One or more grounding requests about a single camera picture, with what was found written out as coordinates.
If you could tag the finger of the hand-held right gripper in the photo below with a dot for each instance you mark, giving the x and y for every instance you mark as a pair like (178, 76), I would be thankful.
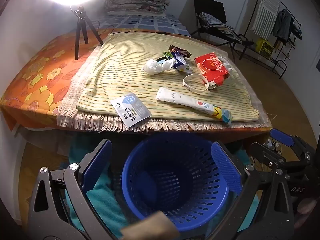
(267, 158)
(281, 137)

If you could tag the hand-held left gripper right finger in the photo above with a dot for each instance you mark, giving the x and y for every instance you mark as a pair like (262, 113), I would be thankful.
(226, 167)

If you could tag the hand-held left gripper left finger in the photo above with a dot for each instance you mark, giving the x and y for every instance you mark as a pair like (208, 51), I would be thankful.
(97, 166)

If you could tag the blue plastic basket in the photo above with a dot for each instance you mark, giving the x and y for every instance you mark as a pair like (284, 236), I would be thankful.
(175, 180)

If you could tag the blue and white wrapper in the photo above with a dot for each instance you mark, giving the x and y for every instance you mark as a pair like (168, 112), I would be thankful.
(180, 63)

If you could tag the brown snack wrapper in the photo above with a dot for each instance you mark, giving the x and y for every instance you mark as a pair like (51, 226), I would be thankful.
(178, 50)

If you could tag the white and blue wipe sachet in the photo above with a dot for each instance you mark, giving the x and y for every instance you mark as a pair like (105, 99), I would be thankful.
(130, 110)

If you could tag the woven fringed mat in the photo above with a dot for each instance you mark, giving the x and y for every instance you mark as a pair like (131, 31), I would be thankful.
(72, 100)

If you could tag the long white sachet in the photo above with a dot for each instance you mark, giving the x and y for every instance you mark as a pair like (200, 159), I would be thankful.
(190, 102)

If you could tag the black drying rack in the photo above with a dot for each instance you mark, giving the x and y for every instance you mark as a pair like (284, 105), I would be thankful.
(282, 62)

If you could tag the brown cardboard piece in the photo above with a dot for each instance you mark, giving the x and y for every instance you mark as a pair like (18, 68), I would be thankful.
(150, 226)

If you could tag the yellow crate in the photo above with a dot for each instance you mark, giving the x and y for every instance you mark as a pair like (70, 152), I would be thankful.
(263, 47)

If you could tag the white wristband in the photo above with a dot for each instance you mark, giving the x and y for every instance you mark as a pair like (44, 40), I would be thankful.
(186, 85)

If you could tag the white plastic bag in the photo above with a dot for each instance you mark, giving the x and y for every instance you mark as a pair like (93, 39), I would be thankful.
(226, 62)

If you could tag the red cardboard box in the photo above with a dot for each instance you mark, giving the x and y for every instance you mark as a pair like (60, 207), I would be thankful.
(211, 66)

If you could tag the orange floral sheet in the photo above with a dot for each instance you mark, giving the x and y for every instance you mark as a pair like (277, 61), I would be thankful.
(42, 75)

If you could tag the yellow striped blanket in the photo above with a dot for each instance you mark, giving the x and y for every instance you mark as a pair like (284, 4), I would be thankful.
(125, 62)

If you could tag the dark jacket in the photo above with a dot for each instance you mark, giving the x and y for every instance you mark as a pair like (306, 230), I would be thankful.
(282, 25)

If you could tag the crumpled white tissue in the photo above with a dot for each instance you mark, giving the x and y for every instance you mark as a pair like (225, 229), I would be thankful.
(156, 67)

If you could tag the black round lid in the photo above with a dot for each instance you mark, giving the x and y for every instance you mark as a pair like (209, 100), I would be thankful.
(160, 60)

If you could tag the striped towel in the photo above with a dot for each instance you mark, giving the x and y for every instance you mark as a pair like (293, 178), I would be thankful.
(266, 12)

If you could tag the small green wrapper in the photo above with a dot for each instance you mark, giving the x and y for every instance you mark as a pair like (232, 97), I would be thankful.
(167, 54)

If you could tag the striped garment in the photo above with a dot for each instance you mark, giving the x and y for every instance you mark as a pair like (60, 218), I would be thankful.
(217, 23)

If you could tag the black tripod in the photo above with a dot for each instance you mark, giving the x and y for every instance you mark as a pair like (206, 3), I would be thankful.
(80, 27)

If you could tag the blue checked sheet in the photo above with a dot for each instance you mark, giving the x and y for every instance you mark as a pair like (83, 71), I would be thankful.
(145, 23)

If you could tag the black folding chair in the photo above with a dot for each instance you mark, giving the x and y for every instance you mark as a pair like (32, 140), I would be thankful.
(208, 3)

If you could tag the folded floral quilt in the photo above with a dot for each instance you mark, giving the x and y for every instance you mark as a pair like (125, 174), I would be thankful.
(137, 2)

